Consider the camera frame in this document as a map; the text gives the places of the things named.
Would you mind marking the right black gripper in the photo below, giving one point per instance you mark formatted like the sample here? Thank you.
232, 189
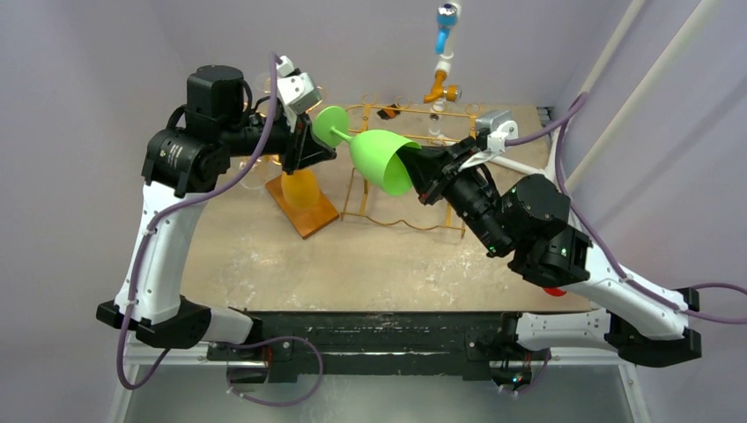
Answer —
442, 177

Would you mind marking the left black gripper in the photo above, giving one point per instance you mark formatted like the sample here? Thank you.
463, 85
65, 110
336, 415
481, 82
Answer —
302, 148

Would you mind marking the yellow goblet front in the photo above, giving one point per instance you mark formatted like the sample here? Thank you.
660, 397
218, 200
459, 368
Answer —
300, 189

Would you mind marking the gold scroll glass rack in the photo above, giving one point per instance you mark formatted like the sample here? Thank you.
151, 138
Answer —
306, 221

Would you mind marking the green plastic goblet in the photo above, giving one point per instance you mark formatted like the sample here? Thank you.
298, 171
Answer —
372, 152

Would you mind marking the tall clear flute glass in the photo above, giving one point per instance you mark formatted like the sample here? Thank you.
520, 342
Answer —
266, 83

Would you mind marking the gold rectangular wire rack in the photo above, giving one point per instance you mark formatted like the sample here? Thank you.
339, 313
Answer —
443, 124

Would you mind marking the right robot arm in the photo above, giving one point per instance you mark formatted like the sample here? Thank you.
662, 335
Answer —
640, 322

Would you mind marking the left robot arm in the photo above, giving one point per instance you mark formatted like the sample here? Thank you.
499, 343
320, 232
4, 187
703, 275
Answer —
181, 168

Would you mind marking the small orange black object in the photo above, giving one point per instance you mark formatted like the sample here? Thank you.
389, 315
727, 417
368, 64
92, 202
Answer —
389, 112

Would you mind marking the orange pipe fitting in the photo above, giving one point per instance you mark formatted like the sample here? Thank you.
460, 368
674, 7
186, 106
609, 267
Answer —
440, 89

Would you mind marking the red plastic goblet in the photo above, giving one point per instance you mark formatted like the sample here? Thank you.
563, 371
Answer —
555, 292

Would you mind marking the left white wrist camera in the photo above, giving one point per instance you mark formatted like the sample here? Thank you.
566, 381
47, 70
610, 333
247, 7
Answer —
298, 92

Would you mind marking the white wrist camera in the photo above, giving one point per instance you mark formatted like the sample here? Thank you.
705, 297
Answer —
298, 92
493, 130

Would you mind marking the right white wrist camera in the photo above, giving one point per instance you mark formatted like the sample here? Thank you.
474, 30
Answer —
493, 130

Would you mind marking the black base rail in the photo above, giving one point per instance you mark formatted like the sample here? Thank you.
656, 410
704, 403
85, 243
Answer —
282, 346

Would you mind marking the white pvc pipe frame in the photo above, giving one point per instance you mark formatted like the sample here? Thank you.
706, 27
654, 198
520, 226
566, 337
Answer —
695, 21

